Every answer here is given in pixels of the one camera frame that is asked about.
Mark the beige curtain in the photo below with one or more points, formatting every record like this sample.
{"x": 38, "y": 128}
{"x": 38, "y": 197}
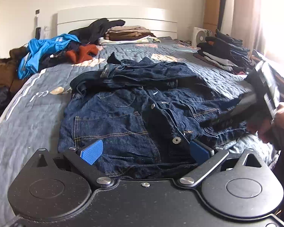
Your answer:
{"x": 248, "y": 14}

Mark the stack of dark folded clothes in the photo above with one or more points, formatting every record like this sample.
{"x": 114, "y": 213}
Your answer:
{"x": 224, "y": 52}

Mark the black panel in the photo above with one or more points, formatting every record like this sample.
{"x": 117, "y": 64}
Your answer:
{"x": 222, "y": 13}

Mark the black garment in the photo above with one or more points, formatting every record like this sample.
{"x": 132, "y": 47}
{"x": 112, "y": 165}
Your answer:
{"x": 53, "y": 60}

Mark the black jacket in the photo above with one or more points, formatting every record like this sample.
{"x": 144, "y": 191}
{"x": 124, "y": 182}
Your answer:
{"x": 94, "y": 29}

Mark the navy knit sweater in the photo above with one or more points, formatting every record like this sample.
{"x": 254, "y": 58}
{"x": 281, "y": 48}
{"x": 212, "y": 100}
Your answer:
{"x": 72, "y": 46}

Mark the white headboard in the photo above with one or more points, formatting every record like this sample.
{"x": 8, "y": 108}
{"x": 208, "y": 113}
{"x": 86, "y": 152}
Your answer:
{"x": 123, "y": 19}

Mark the person's right hand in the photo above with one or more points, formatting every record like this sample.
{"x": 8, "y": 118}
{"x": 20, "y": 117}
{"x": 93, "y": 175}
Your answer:
{"x": 274, "y": 123}

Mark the rust orange sweater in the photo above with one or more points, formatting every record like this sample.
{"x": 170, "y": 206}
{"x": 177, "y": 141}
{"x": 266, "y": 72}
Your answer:
{"x": 81, "y": 53}

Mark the brown cardboard roll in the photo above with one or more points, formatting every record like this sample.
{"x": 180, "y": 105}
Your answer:
{"x": 211, "y": 4}

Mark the brown puffer coat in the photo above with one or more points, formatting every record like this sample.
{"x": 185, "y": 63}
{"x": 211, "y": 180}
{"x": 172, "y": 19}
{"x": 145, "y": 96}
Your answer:
{"x": 3, "y": 73}

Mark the black hair brush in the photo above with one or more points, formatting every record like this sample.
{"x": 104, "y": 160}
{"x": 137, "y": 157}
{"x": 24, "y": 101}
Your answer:
{"x": 38, "y": 32}

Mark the stack of folded brown clothes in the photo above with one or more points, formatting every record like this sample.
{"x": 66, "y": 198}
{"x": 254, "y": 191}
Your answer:
{"x": 127, "y": 34}

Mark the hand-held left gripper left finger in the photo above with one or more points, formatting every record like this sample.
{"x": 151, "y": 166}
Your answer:
{"x": 92, "y": 152}

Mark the grey patchwork quilt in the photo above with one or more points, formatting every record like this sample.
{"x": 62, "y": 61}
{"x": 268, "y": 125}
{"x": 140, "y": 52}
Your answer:
{"x": 26, "y": 123}

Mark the white fan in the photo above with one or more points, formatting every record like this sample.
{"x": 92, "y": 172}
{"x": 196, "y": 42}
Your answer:
{"x": 200, "y": 36}

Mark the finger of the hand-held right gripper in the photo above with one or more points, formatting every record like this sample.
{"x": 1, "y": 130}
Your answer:
{"x": 236, "y": 105}
{"x": 224, "y": 123}

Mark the dark blue denim jacket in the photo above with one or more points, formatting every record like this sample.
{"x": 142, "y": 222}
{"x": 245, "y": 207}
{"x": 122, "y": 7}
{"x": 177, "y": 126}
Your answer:
{"x": 144, "y": 108}

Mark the bright blue jacket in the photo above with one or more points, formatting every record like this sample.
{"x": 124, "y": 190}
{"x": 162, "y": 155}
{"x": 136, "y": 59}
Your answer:
{"x": 42, "y": 52}

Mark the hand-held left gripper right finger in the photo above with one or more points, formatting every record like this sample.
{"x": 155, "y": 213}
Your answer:
{"x": 200, "y": 152}

